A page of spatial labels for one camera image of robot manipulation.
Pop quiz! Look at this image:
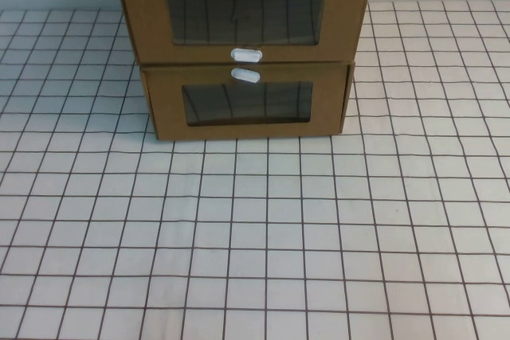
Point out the brown windowed shoe box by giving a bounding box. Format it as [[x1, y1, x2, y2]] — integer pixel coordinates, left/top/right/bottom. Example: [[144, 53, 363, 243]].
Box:
[[141, 61, 356, 143], [113, 0, 375, 67]]

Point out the white black-grid tablecloth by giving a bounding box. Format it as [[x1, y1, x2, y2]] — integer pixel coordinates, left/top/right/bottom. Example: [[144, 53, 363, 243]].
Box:
[[0, 0, 510, 340]]

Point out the white oval box handle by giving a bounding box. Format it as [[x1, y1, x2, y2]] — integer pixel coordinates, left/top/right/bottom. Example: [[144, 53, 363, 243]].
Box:
[[230, 67, 261, 84], [229, 47, 265, 64]]

